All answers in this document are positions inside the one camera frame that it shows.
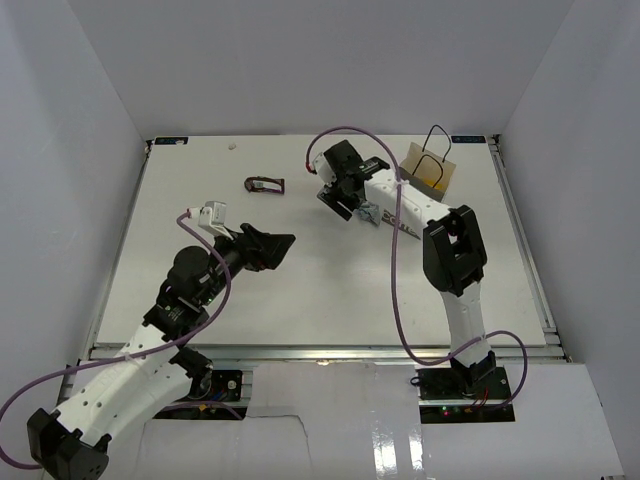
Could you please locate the grey blue snack packet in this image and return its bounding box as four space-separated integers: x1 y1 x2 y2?
355 201 382 226

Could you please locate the aluminium front rail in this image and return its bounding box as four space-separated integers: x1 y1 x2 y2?
88 344 566 363

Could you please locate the brown paper coffee bag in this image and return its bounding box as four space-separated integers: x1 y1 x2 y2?
380 124 457 241

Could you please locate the blue label right corner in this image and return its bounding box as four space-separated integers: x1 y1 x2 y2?
451 135 486 144

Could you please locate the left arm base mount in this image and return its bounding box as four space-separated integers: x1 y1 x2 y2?
161 370 244 413

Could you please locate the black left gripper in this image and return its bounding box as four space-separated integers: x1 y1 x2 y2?
198 223 294 305

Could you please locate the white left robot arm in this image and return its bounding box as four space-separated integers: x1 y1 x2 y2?
27 223 296 479

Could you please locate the blue label left corner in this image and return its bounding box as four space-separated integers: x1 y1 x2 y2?
153 137 189 146

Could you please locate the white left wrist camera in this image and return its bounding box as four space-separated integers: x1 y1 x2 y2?
187 201 233 239

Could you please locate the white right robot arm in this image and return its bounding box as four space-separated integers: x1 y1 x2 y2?
309 140 496 399

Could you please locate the brown chocolate bar wrapper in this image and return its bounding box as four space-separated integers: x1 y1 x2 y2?
244 176 285 195

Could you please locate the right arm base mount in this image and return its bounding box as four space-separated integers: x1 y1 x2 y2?
410 367 516 425

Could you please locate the blue label corner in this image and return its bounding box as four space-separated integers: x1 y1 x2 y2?
153 137 189 146
451 135 486 144

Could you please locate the large yellow M&M packet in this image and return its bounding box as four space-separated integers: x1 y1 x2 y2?
404 153 456 192

